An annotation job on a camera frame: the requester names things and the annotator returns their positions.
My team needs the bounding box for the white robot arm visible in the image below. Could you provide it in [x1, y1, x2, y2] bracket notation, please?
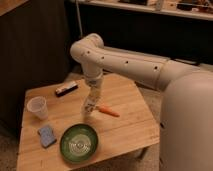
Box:
[70, 33, 213, 171]

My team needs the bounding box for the white plastic bottle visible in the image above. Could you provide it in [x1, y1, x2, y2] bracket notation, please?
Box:
[83, 96, 98, 115]

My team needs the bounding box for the wooden table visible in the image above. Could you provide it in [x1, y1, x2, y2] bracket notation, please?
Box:
[17, 74, 159, 171]

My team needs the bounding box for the black handle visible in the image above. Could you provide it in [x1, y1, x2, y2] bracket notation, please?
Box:
[174, 58, 200, 66]

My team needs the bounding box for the orange carrot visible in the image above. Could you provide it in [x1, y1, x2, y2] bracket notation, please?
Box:
[96, 106, 120, 117]

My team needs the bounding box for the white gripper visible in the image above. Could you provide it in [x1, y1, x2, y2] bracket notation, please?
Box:
[85, 74, 103, 100]

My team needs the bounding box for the black and white eraser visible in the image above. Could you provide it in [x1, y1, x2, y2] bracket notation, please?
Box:
[55, 81, 78, 97]

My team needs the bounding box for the green ceramic bowl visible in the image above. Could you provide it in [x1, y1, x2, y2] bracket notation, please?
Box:
[60, 123, 99, 164]

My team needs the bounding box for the metal shelf rack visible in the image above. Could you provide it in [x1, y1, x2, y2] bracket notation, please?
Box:
[79, 3, 213, 65]

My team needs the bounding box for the clear plastic cup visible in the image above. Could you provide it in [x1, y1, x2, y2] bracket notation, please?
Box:
[27, 96, 48, 120]

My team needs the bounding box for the blue sponge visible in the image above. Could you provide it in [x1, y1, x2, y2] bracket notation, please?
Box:
[38, 125, 57, 148]

